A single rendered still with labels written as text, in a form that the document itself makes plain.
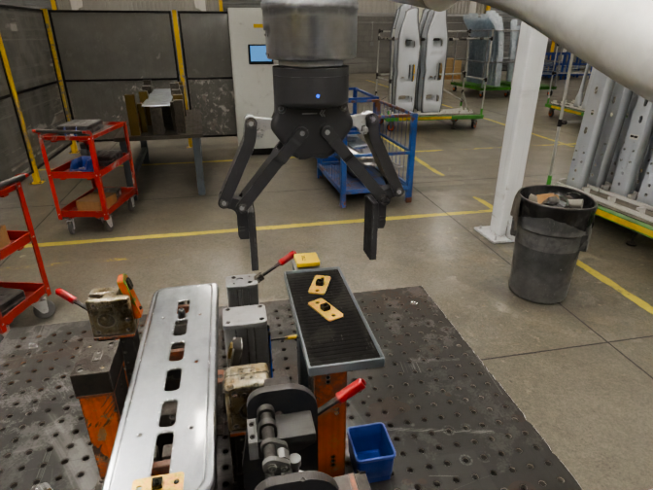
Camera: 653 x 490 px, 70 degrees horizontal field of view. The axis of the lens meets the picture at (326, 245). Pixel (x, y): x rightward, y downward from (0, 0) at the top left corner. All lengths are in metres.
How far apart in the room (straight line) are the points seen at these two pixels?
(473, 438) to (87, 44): 7.57
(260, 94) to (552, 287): 5.03
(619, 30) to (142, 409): 0.97
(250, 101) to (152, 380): 6.27
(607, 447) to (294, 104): 2.34
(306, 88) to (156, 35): 7.56
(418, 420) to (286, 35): 1.17
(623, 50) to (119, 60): 7.88
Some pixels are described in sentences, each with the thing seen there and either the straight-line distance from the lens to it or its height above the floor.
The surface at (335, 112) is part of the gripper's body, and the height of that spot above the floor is 1.62.
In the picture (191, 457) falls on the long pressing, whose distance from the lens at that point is 0.95.
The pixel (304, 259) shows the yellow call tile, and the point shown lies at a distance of 1.21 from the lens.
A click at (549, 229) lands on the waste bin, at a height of 0.56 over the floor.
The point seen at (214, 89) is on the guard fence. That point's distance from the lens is 7.98.
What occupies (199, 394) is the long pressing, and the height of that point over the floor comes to 1.00.
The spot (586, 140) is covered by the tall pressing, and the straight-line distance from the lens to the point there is 5.15.
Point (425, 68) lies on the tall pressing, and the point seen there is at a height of 1.09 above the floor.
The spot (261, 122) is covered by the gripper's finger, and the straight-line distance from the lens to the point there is 0.49.
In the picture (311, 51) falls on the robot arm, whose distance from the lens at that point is 0.45.
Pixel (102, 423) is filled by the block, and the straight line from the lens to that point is 1.25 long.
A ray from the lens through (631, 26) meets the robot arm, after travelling 0.36.
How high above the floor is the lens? 1.69
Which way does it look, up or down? 24 degrees down
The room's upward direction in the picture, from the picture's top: straight up
